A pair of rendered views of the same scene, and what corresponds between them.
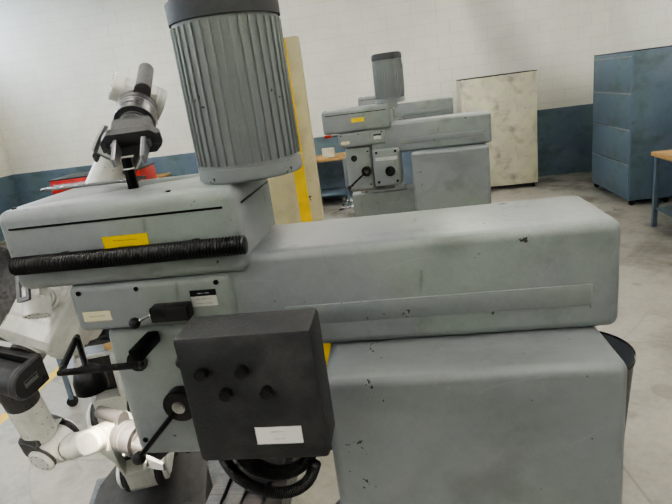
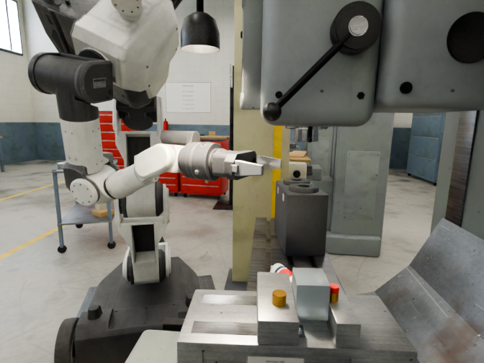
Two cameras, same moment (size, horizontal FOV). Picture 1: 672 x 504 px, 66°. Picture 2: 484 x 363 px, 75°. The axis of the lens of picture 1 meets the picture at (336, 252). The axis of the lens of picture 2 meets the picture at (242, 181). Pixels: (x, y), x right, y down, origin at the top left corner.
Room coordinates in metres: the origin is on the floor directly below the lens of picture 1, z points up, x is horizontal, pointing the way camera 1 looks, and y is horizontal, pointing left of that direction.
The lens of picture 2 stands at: (0.45, 0.56, 1.32)
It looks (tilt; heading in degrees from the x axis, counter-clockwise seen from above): 11 degrees down; 356
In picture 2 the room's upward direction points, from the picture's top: 1 degrees clockwise
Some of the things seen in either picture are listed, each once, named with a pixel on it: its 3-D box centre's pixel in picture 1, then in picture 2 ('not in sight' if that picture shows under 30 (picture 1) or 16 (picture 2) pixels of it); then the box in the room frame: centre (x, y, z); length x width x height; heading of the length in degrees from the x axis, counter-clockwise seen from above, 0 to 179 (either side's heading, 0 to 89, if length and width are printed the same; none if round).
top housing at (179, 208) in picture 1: (149, 224); not in sight; (1.06, 0.37, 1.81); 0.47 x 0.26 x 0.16; 82
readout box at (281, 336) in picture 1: (258, 387); not in sight; (0.69, 0.14, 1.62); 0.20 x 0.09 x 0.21; 82
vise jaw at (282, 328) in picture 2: not in sight; (274, 303); (0.92, 0.47, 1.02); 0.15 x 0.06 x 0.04; 174
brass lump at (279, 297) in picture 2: not in sight; (279, 298); (0.89, 0.47, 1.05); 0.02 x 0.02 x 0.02
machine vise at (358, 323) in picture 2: not in sight; (289, 323); (0.92, 0.44, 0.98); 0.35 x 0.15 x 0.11; 84
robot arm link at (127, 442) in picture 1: (146, 443); (222, 163); (1.16, 0.55, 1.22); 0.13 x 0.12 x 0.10; 150
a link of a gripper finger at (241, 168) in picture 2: (154, 464); (248, 169); (1.07, 0.50, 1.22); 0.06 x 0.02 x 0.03; 60
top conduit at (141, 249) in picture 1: (126, 255); not in sight; (0.91, 0.38, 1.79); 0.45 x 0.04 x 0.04; 82
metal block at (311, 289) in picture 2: not in sight; (309, 292); (0.92, 0.41, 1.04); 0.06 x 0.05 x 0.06; 174
